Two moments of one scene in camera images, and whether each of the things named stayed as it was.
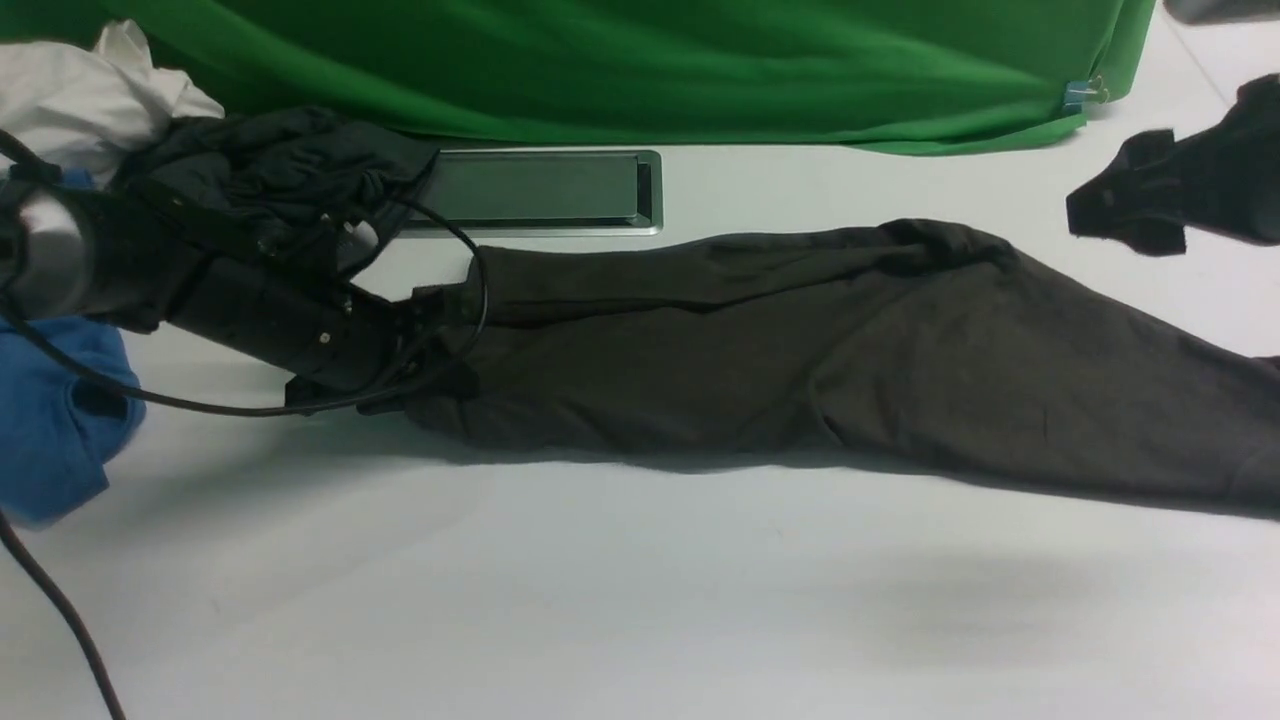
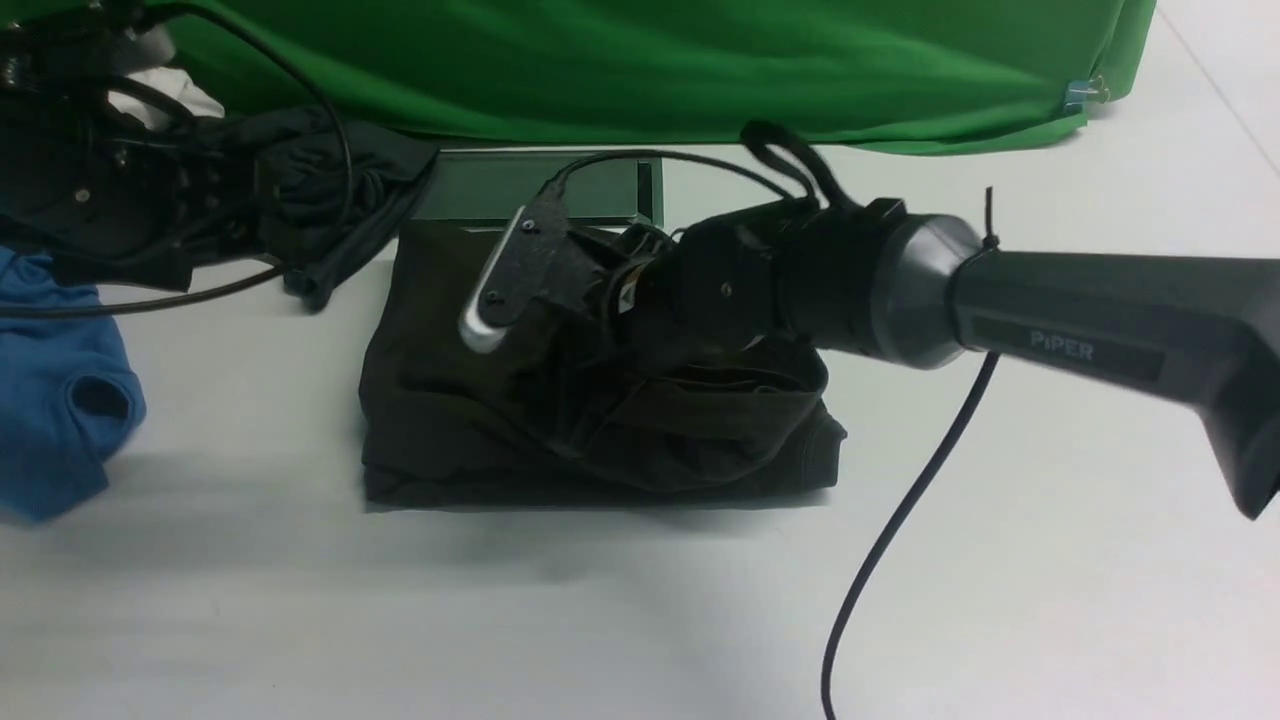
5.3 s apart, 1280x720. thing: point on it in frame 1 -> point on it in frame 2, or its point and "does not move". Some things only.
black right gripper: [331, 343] -> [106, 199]
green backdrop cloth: [640, 75] does not move
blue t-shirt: [58, 430] does not move
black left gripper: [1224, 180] -> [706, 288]
